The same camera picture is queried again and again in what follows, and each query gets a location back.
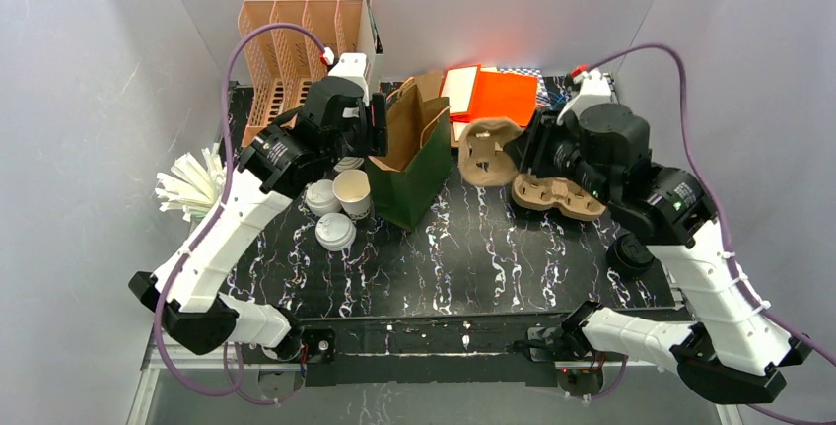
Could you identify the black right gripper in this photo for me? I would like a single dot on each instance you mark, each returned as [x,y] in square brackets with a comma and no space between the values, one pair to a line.
[538,147]

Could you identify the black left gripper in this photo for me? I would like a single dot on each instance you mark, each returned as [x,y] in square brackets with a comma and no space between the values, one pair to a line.
[378,124]

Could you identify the single pulp cup carrier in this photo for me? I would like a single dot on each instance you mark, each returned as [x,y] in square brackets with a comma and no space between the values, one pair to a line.
[482,160]

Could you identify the green paper bag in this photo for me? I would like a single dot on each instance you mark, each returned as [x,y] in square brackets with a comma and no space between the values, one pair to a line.
[406,181]

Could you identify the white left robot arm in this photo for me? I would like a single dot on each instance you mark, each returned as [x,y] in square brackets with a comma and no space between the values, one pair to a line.
[296,150]

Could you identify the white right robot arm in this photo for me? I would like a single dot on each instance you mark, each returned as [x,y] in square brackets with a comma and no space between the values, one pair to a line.
[732,353]

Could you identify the stack of white paper cups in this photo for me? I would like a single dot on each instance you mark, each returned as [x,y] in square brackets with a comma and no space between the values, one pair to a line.
[348,163]

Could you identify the stack of pulp cup carriers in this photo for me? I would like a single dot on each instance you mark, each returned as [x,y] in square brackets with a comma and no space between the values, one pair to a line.
[555,193]

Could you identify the checkered blue white bag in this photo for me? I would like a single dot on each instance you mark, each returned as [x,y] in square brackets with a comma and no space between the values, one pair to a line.
[549,90]

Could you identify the single white paper cup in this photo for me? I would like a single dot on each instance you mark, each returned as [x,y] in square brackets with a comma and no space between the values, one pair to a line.
[352,189]

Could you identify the brown kraft paper bag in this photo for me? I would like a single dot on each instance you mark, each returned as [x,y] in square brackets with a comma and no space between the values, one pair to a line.
[429,85]

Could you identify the orange paper bag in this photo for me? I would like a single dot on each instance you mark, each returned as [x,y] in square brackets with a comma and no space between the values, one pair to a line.
[501,95]

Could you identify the white cup lid stack back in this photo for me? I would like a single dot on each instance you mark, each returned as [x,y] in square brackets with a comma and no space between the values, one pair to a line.
[320,198]

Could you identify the white cup lid stack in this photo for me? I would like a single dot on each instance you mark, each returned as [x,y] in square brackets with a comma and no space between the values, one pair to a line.
[320,198]
[335,231]

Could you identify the peach plastic file organizer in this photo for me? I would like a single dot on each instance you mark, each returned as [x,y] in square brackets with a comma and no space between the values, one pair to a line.
[283,64]

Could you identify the white cup lid stack front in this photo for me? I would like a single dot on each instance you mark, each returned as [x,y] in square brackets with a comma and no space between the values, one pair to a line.
[335,231]

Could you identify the white cream paper bag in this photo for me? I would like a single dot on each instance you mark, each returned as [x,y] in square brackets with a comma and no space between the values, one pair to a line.
[458,87]

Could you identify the stack of black cup lids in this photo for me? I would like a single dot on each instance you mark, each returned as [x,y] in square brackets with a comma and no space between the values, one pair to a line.
[629,258]

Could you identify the bundle of white wrapped straws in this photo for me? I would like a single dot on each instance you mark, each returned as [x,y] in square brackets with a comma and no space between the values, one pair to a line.
[192,187]

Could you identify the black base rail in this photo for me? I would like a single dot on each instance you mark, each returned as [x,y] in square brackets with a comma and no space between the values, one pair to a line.
[514,348]

